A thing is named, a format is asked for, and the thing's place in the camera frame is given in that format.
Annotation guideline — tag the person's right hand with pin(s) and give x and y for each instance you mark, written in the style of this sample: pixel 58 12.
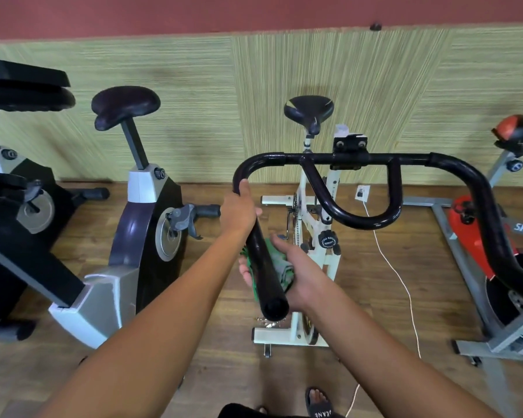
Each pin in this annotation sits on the person's right hand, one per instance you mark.
pixel 307 280

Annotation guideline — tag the person's left hand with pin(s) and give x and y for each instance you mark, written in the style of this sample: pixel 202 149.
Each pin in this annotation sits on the person's left hand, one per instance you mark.
pixel 237 213

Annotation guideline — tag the person's left thumb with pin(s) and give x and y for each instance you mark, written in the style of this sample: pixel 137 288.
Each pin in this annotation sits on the person's left thumb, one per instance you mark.
pixel 256 212

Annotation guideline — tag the person's right thumb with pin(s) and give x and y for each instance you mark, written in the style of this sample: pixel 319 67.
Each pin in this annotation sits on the person's right thumb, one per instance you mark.
pixel 285 248

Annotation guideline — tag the green cleaning cloth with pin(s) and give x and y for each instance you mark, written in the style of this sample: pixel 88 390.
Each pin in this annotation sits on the green cleaning cloth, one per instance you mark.
pixel 282 267

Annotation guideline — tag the person's right forearm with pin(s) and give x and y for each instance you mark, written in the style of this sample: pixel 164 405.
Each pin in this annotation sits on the person's right forearm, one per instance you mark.
pixel 383 365

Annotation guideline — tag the person's left forearm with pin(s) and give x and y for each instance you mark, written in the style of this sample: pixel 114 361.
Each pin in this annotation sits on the person's left forearm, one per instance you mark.
pixel 157 330

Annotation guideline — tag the black and silver exercise bike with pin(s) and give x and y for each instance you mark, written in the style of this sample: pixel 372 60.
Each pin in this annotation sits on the black and silver exercise bike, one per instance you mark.
pixel 130 230

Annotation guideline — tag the black sandal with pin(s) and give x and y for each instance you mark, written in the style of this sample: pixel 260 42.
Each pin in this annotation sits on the black sandal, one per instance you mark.
pixel 327 409

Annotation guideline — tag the red and grey spin bike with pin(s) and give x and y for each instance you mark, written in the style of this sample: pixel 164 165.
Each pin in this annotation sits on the red and grey spin bike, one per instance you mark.
pixel 466 243

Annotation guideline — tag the black and grey exercise bike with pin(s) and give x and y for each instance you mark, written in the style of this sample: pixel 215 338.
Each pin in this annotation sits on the black and grey exercise bike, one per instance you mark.
pixel 8 239

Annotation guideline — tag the white exercise bike frame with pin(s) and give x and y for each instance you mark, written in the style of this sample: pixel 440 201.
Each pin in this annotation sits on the white exercise bike frame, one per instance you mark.
pixel 334 191

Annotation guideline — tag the white wall socket with plug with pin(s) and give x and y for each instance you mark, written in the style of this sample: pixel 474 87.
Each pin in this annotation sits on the white wall socket with plug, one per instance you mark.
pixel 362 192

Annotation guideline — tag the black console mount bracket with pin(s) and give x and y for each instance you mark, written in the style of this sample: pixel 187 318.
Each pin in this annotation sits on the black console mount bracket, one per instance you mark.
pixel 351 143

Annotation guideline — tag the black wall knob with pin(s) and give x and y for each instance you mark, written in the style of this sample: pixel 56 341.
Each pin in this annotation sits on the black wall knob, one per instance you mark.
pixel 375 26

